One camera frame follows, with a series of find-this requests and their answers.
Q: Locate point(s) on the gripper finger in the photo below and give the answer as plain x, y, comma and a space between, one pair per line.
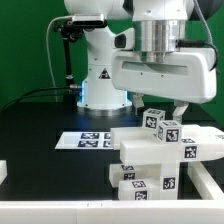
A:
137, 100
180, 108

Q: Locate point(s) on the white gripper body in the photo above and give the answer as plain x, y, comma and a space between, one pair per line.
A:
185, 75

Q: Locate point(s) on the white tagged cube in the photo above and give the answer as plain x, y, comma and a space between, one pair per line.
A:
151, 117
169, 131

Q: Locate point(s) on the white chair back frame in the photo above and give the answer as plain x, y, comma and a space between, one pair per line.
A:
138, 146

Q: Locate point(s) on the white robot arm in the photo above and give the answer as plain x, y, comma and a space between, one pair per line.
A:
139, 46

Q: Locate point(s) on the white block at left edge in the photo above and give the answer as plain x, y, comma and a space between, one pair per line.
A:
3, 170

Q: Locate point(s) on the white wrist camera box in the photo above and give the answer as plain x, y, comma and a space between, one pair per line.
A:
124, 40

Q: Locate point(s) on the white marker base plate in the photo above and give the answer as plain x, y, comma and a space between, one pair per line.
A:
83, 140

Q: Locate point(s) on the black camera stand pole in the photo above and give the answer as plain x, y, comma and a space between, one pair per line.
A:
70, 98

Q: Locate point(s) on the black camera on stand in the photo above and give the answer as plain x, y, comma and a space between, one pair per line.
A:
74, 26

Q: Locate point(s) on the white obstacle wall frame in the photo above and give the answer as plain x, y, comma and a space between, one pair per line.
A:
208, 210

